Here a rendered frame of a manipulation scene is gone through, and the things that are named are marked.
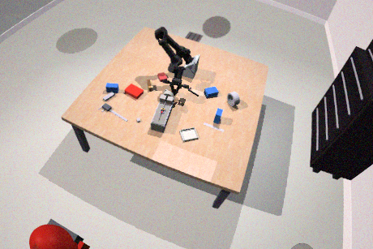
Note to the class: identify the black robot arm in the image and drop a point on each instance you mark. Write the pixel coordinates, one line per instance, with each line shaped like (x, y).
(175, 59)

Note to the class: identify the blue rectangular block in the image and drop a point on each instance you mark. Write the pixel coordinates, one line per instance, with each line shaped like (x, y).
(211, 92)
(218, 116)
(111, 87)

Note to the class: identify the grey ring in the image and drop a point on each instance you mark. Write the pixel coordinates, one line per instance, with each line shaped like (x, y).
(233, 98)

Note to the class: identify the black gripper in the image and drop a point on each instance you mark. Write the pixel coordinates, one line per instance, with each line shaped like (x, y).
(165, 81)

